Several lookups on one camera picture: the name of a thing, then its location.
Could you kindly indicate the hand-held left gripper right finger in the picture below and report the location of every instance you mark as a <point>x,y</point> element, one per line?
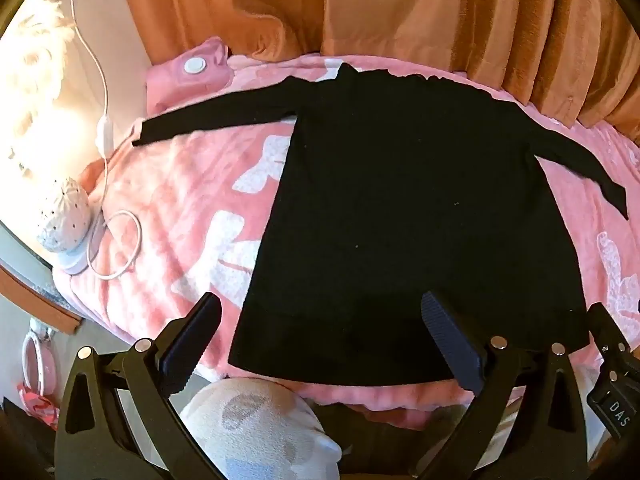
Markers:
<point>450,340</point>

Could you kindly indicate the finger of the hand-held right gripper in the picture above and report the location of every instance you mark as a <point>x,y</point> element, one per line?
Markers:
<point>607,327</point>

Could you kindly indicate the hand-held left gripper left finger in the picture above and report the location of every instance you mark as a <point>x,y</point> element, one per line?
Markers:
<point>192,342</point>

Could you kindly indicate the black long-sleeved sweater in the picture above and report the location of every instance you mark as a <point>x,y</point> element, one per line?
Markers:
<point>390,185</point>

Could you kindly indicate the person's leg white patterned pants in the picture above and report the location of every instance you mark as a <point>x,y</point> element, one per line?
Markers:
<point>260,430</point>

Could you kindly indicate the wooden bedside table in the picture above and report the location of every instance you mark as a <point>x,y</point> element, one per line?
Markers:
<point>45,305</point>

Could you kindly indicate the pink and red cloth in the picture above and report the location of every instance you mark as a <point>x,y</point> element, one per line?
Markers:
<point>37,405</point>

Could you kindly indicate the pink round hoop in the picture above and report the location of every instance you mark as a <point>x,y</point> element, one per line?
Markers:
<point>26,360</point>

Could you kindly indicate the pink printed blanket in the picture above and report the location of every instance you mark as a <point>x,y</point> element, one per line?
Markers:
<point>190,175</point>

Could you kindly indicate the white dotted cap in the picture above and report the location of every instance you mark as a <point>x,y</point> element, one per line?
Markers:
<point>62,215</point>

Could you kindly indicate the pink pillow with white button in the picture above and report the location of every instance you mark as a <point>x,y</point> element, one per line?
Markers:
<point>177,80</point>

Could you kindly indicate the white fluffy feather decoration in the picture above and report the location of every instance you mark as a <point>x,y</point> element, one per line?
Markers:
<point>30,75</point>

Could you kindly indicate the orange curtain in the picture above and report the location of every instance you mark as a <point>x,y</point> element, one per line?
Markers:
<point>400,10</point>

